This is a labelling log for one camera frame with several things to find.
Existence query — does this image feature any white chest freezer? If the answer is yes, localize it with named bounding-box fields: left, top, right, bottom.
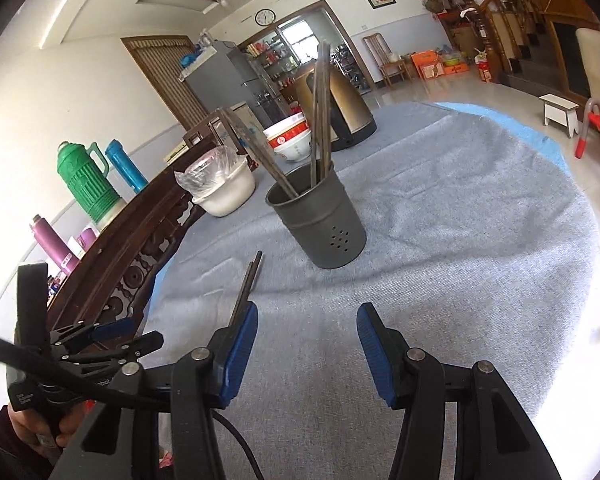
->
left=211, top=102, right=264, bottom=138

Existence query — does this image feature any black cable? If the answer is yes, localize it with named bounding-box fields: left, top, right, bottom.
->
left=210, top=407, right=266, bottom=480

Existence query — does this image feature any person's left hand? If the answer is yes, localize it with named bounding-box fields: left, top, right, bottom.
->
left=7, top=403, right=87, bottom=457

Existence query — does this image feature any dark chopstick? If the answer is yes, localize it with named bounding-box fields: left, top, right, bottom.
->
left=324, top=41, right=332, bottom=178
left=228, top=261, right=254, bottom=325
left=310, top=58, right=322, bottom=188
left=230, top=250, right=263, bottom=325
left=315, top=41, right=328, bottom=179

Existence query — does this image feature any wooden chair by wall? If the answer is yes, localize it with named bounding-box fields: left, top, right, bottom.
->
left=363, top=32, right=408, bottom=87

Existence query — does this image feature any grey chopstick in holder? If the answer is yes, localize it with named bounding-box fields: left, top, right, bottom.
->
left=216, top=106, right=300, bottom=201
left=229, top=109, right=301, bottom=198

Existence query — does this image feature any round wall clock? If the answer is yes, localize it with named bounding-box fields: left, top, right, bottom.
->
left=254, top=8, right=276, bottom=27

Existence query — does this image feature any white bowl with plastic bag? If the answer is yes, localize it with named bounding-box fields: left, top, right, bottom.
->
left=174, top=145, right=256, bottom=218

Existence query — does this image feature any gold electric kettle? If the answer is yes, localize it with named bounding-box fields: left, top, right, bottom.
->
left=294, top=63, right=377, bottom=152

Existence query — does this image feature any small white stool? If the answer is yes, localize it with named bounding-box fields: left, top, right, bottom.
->
left=540, top=93, right=579, bottom=139

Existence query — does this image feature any dark carved wooden chair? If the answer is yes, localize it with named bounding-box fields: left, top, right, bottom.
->
left=46, top=130, right=221, bottom=330

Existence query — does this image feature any red white bowl stack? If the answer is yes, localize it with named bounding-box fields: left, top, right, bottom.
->
left=264, top=112, right=311, bottom=162

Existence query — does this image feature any dark metal utensil holder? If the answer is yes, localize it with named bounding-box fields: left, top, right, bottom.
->
left=265, top=165, right=367, bottom=269

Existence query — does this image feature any blue thermos bottle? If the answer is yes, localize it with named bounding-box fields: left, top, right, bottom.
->
left=105, top=139, right=148, bottom=194

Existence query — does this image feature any purple thermos bottle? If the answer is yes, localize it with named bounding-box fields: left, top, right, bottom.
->
left=31, top=214, right=80, bottom=275

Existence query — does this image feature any grey refrigerator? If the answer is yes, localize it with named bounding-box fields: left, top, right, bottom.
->
left=180, top=40, right=291, bottom=128

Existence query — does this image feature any grey towel table cover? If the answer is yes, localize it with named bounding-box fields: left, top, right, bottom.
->
left=145, top=103, right=600, bottom=479

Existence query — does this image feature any green thermos jug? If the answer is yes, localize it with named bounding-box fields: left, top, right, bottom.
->
left=57, top=141, right=126, bottom=231

